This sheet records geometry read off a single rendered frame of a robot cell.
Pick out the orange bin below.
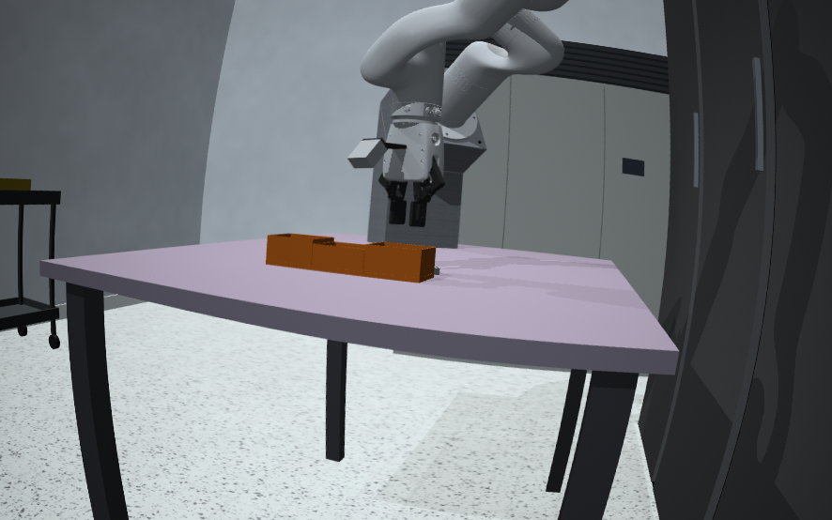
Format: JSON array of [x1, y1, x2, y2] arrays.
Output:
[[266, 234, 436, 283]]

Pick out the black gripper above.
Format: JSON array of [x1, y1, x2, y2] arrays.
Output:
[[378, 119, 445, 227]]

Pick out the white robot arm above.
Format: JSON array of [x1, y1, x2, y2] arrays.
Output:
[[347, 0, 568, 168]]

